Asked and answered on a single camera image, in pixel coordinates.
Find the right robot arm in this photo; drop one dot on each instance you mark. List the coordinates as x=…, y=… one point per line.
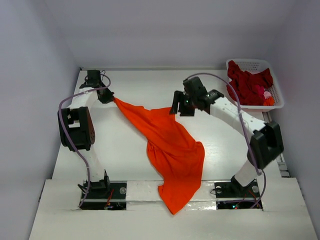
x=263, y=139

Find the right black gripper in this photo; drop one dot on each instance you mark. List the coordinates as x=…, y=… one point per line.
x=183, y=102

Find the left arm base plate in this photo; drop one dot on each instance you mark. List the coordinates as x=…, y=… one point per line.
x=101, y=197

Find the pink cloth in basket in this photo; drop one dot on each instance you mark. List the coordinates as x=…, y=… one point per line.
x=264, y=94

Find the small orange cloth in basket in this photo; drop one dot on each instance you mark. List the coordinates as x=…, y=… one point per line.
x=268, y=102

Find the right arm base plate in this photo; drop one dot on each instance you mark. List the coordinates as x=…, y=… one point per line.
x=228, y=198

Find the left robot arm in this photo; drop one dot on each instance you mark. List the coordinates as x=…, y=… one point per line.
x=77, y=131

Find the dark red t shirt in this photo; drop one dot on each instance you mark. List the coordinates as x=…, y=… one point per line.
x=244, y=83

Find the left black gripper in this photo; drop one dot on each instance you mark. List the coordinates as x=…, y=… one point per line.
x=108, y=98

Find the white plastic basket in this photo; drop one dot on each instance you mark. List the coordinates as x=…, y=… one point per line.
x=255, y=66

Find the orange t shirt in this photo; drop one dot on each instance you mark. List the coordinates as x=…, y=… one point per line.
x=171, y=150

